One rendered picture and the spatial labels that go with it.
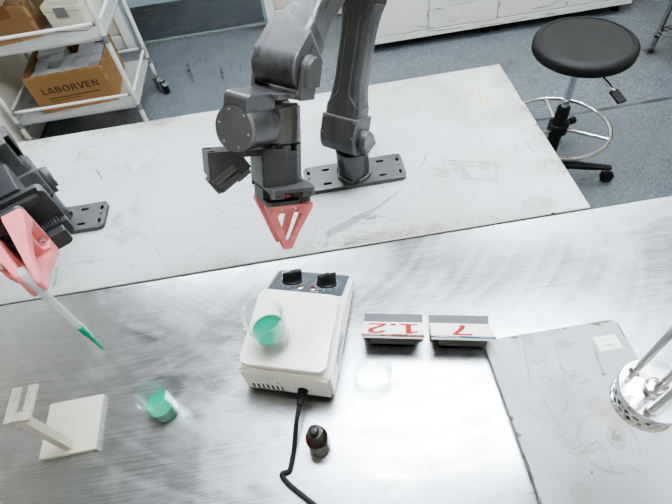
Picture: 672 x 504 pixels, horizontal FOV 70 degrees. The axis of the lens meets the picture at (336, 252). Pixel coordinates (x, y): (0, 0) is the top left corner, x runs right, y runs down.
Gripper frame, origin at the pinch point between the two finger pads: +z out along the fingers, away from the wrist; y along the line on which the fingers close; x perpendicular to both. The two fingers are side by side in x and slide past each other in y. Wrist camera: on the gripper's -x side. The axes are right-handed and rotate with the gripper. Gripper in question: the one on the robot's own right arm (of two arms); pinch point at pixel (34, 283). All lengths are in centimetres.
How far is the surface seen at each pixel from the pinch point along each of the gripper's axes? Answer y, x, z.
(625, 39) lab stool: 175, 58, -25
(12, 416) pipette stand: -13.4, 20.0, -4.2
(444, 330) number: 38, 30, 19
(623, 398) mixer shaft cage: 39, 15, 40
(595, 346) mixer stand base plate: 53, 31, 34
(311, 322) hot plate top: 22.5, 23.6, 8.0
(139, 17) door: 93, 107, -288
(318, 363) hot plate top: 19.6, 23.6, 13.4
